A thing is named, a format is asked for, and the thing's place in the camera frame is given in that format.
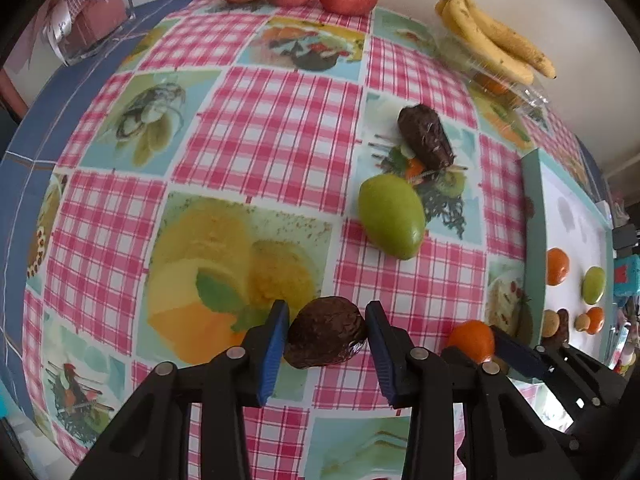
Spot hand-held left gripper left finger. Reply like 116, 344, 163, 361
75, 300, 291, 480

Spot yellow banana bunch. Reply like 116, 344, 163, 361
434, 0, 557, 86

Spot round green fruit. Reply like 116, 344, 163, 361
581, 266, 606, 306

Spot pink checkered printed tablecloth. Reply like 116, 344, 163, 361
22, 0, 616, 480

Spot dark wrinkled fruit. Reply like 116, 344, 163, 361
397, 104, 455, 171

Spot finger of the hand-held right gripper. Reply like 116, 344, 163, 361
490, 325, 626, 411

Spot clear acrylic holder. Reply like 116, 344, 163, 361
45, 0, 136, 67

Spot orange tangerine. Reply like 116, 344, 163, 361
546, 247, 571, 287
585, 306, 606, 336
446, 320, 496, 365

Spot green mango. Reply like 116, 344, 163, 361
357, 173, 427, 261

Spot teal-edged white tray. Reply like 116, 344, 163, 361
520, 149, 615, 433

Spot teal box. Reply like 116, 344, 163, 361
612, 255, 640, 298

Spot small tangerine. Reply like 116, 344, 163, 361
475, 74, 511, 96

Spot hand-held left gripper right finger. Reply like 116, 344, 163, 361
364, 300, 581, 480

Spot clear plastic container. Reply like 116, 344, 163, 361
437, 30, 551, 116

